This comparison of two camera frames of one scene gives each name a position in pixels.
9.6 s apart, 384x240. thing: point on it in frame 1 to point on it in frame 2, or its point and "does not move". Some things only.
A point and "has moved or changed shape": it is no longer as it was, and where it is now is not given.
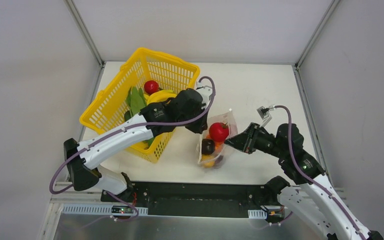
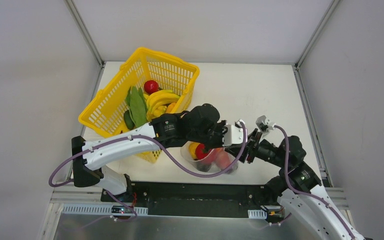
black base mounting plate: [192, 199] does not move
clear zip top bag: [212, 146] has moved or changed shape
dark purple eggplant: [207, 146] has moved or changed shape
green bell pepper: [127, 115] does not move
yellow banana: [159, 96] does not move
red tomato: [151, 86] does not move
